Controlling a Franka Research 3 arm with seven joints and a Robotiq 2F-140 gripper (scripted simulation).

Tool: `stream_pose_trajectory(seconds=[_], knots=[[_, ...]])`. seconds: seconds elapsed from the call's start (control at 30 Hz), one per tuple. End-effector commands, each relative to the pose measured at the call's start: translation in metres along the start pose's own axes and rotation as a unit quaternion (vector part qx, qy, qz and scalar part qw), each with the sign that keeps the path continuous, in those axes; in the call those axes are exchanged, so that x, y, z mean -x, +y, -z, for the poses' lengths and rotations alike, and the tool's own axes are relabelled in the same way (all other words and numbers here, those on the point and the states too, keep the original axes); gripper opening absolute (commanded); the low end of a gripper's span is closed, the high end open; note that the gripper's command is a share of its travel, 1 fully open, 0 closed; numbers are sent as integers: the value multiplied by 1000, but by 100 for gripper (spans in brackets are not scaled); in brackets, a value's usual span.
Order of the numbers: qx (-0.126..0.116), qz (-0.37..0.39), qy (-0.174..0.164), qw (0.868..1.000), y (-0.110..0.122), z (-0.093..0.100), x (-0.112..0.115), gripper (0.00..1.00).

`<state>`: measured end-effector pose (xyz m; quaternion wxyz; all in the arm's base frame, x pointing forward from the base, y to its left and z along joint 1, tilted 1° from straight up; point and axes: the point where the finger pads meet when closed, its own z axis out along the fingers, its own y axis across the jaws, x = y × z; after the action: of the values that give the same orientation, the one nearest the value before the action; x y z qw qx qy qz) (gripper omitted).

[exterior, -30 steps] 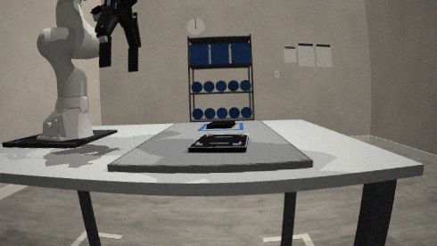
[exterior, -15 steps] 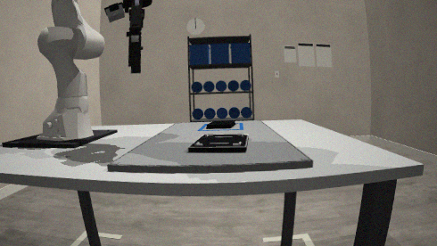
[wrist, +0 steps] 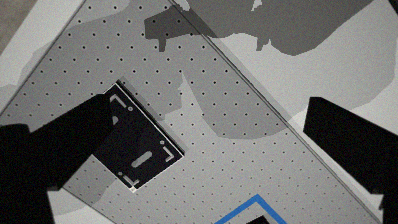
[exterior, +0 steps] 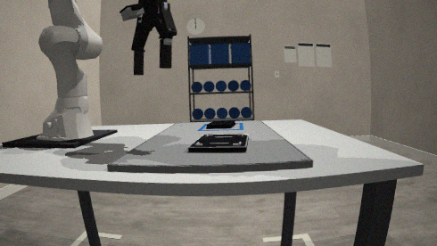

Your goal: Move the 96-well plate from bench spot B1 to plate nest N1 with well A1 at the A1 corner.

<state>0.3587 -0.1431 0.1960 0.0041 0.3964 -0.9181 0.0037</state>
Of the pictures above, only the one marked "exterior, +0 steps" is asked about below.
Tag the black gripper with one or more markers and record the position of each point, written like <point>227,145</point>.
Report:
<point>163,21</point>

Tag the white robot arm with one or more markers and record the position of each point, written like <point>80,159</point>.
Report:
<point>72,39</point>

